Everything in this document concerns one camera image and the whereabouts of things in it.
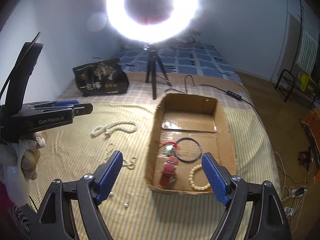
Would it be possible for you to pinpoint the blue checkered bedding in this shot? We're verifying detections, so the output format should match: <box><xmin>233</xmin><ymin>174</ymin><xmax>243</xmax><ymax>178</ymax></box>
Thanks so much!
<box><xmin>115</xmin><ymin>43</ymin><xmax>241</xmax><ymax>83</ymax></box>

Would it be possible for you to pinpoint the red watch with strap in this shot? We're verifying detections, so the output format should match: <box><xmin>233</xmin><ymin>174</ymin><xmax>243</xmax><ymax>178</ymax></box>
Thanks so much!
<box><xmin>159</xmin><ymin>157</ymin><xmax>178</xmax><ymax>187</ymax></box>

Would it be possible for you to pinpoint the black tripod stand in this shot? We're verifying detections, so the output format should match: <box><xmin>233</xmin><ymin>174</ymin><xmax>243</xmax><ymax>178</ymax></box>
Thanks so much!
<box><xmin>144</xmin><ymin>43</ymin><xmax>172</xmax><ymax>100</ymax></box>

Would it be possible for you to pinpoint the white ring light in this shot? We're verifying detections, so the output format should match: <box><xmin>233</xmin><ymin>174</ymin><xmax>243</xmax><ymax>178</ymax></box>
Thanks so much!
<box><xmin>106</xmin><ymin>0</ymin><xmax>199</xmax><ymax>43</ymax></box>

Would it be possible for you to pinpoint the striped yellow bed cloth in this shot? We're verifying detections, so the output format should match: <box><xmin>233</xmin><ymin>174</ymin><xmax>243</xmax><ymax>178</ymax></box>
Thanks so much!
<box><xmin>30</xmin><ymin>104</ymin><xmax>281</xmax><ymax>239</ymax></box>

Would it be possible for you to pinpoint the cardboard box tray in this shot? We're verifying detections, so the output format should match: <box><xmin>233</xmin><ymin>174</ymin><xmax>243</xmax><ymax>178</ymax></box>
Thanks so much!
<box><xmin>145</xmin><ymin>93</ymin><xmax>238</xmax><ymax>195</ymax></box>

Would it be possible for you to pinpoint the gloved left hand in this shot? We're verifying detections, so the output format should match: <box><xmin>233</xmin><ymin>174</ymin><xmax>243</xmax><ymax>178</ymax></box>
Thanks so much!
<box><xmin>1</xmin><ymin>132</ymin><xmax>48</xmax><ymax>207</ymax></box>

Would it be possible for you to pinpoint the cream bead bracelet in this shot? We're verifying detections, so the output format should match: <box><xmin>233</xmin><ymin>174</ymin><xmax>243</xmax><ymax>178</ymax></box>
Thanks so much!
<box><xmin>188</xmin><ymin>164</ymin><xmax>212</xmax><ymax>191</ymax></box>

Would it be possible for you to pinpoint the dark thin bangle ring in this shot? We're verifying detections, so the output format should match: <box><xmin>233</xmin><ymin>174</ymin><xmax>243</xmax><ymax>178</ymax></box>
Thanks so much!
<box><xmin>175</xmin><ymin>137</ymin><xmax>202</xmax><ymax>163</ymax></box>

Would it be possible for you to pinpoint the black printed gift bag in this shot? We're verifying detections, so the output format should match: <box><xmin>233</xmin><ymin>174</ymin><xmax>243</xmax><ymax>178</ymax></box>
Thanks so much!
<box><xmin>73</xmin><ymin>58</ymin><xmax>130</xmax><ymax>96</ymax></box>

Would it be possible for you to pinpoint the black power cable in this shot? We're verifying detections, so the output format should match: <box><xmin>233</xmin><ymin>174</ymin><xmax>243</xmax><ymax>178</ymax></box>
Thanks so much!
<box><xmin>183</xmin><ymin>74</ymin><xmax>259</xmax><ymax>113</ymax></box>

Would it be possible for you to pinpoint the green jade pendant red cord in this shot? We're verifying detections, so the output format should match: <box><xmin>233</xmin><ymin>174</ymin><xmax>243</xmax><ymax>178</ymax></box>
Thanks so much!
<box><xmin>156</xmin><ymin>140</ymin><xmax>181</xmax><ymax>157</ymax></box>

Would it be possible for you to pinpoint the thin pearl necklace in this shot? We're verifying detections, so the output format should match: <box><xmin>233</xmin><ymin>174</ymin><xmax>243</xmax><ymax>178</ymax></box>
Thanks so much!
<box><xmin>104</xmin><ymin>142</ymin><xmax>138</xmax><ymax>170</ymax></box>

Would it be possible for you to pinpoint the thick twisted pearl necklace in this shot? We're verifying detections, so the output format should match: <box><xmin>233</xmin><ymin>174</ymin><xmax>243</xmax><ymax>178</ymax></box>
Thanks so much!
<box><xmin>90</xmin><ymin>120</ymin><xmax>139</xmax><ymax>138</ymax></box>

